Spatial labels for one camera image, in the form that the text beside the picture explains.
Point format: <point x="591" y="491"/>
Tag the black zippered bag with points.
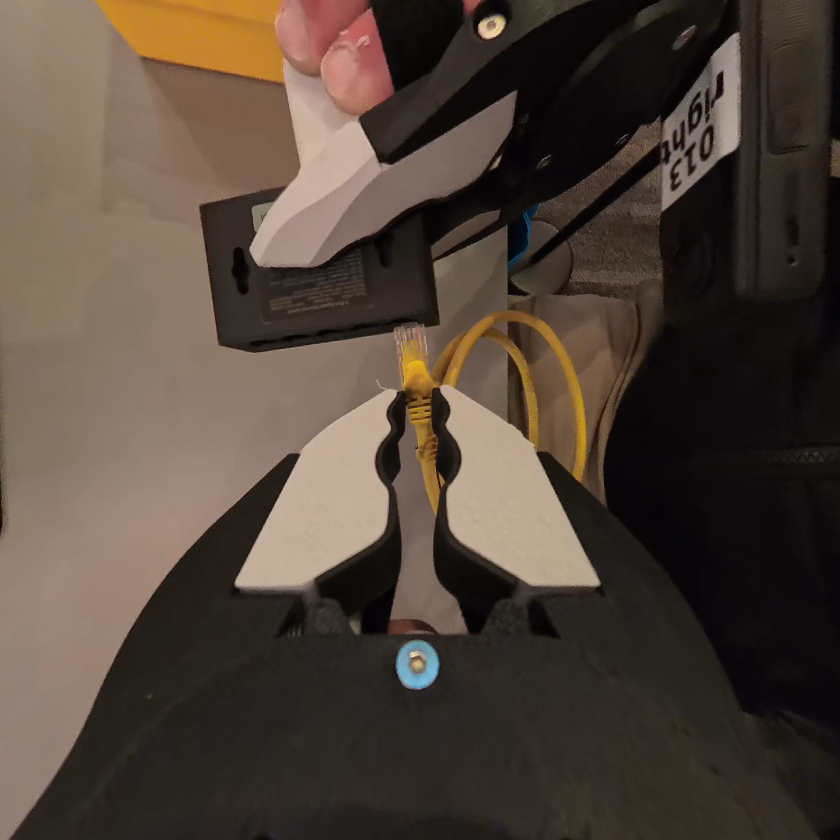
<point x="722" y="459"/>

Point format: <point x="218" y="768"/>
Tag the person's right hand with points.
<point x="328" y="46"/>

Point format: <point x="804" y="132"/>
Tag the yellow panel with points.
<point x="197" y="26"/>

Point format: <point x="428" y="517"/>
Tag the blue plastic object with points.
<point x="522" y="233"/>

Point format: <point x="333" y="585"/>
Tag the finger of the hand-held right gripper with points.
<point x="469" y="237"/>
<point x="328" y="203"/>

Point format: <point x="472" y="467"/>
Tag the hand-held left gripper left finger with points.
<point x="315" y="505"/>

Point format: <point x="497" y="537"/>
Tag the beige cloth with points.
<point x="604" y="341"/>

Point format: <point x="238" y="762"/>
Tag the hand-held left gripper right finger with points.
<point x="518" y="505"/>

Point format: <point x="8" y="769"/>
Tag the grey round disc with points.
<point x="550" y="268"/>

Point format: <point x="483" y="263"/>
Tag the black network switch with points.
<point x="315" y="308"/>

